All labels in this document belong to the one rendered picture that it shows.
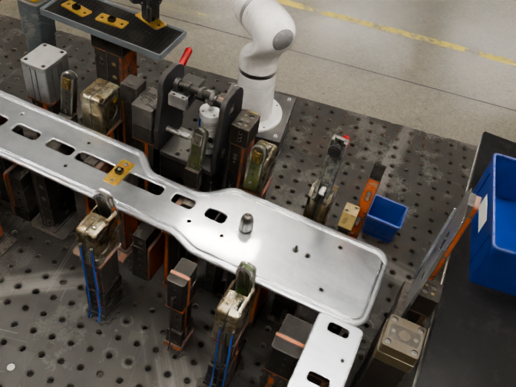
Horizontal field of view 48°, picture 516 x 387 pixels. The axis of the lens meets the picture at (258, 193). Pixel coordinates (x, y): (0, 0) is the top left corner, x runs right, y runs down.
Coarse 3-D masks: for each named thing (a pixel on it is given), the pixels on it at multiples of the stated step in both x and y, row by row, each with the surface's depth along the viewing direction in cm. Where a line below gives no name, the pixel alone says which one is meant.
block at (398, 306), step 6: (402, 288) 127; (408, 288) 128; (402, 294) 126; (396, 300) 128; (402, 300) 125; (396, 306) 124; (402, 306) 124; (390, 312) 135; (396, 312) 123; (402, 312) 123; (378, 336) 139; (372, 342) 146; (366, 354) 147
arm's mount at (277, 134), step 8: (280, 96) 198; (288, 96) 199; (280, 104) 196; (288, 104) 196; (288, 112) 193; (288, 120) 191; (280, 128) 188; (288, 128) 203; (256, 136) 185; (264, 136) 185; (272, 136) 185; (280, 136) 186; (280, 144) 192
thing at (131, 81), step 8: (128, 80) 148; (136, 80) 148; (144, 80) 149; (128, 88) 147; (136, 88) 146; (128, 96) 149; (136, 96) 148; (128, 104) 151; (128, 112) 153; (128, 120) 156; (128, 128) 158; (128, 136) 160; (128, 144) 162
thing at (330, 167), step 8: (336, 136) 126; (336, 144) 125; (344, 144) 124; (328, 152) 124; (336, 152) 123; (344, 152) 126; (328, 160) 129; (336, 160) 129; (328, 168) 131; (336, 168) 129; (320, 176) 131; (328, 176) 132; (320, 184) 135; (328, 184) 133; (328, 192) 133
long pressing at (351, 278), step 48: (0, 96) 152; (0, 144) 140; (96, 144) 145; (144, 192) 136; (192, 192) 138; (240, 192) 140; (192, 240) 129; (240, 240) 130; (288, 240) 132; (336, 240) 134; (288, 288) 123; (336, 288) 125
